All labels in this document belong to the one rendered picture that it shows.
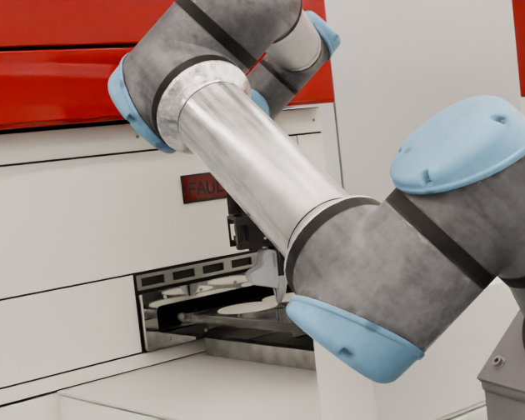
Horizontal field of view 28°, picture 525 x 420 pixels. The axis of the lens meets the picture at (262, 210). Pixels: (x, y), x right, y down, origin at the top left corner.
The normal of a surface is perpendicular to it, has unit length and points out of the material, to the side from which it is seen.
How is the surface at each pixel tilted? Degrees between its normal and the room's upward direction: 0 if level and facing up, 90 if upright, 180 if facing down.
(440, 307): 115
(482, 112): 38
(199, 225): 90
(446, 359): 90
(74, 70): 90
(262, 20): 100
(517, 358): 45
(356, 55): 90
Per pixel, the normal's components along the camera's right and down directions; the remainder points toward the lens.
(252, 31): 0.55, 0.33
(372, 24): 0.64, -0.02
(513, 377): -0.72, -0.62
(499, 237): 0.29, 0.39
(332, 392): -0.76, 0.12
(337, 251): -0.50, -0.47
